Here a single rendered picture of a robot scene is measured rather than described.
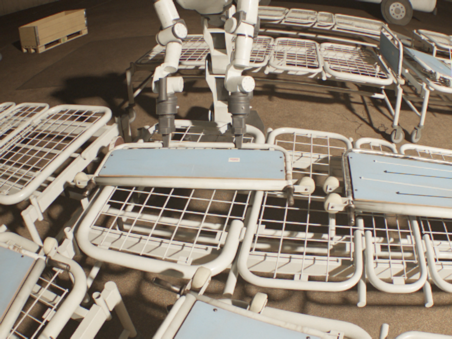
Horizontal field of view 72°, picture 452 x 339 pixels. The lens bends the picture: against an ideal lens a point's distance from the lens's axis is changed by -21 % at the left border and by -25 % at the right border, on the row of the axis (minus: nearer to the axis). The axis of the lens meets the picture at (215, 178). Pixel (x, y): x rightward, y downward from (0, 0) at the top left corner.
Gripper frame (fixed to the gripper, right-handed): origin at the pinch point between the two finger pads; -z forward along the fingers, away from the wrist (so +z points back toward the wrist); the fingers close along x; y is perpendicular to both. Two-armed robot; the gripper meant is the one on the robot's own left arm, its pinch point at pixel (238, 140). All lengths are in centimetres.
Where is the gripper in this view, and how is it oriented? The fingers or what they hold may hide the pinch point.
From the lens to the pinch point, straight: 157.3
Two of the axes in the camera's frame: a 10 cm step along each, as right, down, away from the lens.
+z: -0.1, -9.7, -2.4
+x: 1.2, -2.4, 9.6
